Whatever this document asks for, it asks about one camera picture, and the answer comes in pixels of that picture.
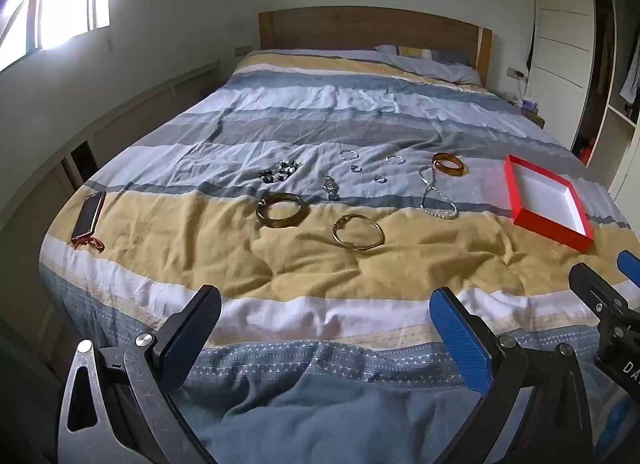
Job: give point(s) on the person's right hand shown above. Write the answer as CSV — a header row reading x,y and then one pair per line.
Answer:
x,y
616,424

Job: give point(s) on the orange item in wardrobe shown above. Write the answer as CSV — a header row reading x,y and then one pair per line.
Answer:
x,y
589,148

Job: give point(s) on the dark olive bangle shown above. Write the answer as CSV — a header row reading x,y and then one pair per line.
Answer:
x,y
265,216

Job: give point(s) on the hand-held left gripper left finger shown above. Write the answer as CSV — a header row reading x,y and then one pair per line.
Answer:
x,y
192,329

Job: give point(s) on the striped duvet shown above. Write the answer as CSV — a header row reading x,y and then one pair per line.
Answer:
x,y
300,108

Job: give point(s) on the amber bangle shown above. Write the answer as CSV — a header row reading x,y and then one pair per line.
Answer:
x,y
450,171

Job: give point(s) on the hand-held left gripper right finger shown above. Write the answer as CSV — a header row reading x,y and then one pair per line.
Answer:
x,y
457,339

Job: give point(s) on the wooden headboard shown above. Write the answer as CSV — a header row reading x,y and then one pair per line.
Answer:
x,y
350,26

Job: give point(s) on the wooden bedside table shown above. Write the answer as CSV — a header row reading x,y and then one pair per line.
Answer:
x,y
534,119

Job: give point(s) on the wall switch plate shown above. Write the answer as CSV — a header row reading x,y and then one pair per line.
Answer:
x,y
242,50

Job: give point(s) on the silver wristwatch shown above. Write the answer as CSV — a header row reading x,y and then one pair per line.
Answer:
x,y
330,187

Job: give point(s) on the low white wall cabinet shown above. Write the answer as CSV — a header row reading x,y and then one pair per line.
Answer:
x,y
125,108

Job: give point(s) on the window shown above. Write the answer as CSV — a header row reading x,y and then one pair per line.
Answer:
x,y
65,3

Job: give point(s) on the lilac pillow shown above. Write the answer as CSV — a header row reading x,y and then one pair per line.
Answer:
x,y
440,69

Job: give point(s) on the purple tissue box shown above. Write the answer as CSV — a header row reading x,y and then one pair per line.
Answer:
x,y
528,105

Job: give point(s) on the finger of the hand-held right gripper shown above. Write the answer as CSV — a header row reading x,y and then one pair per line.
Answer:
x,y
631,268
595,289

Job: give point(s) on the thin gold bangle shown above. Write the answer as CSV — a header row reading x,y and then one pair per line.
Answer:
x,y
345,241

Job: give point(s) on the red cardboard box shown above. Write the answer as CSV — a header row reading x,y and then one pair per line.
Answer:
x,y
512,194

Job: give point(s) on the smartphone with red case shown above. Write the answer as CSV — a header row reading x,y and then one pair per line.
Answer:
x,y
89,216

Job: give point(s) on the striped pillow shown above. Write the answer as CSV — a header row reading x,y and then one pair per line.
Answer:
x,y
415,52

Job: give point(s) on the wall power socket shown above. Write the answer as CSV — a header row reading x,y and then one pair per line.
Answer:
x,y
515,73

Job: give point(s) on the white wardrobe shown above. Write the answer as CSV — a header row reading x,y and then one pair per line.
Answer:
x,y
560,18

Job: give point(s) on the hanging garment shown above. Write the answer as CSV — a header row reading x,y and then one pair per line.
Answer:
x,y
631,73

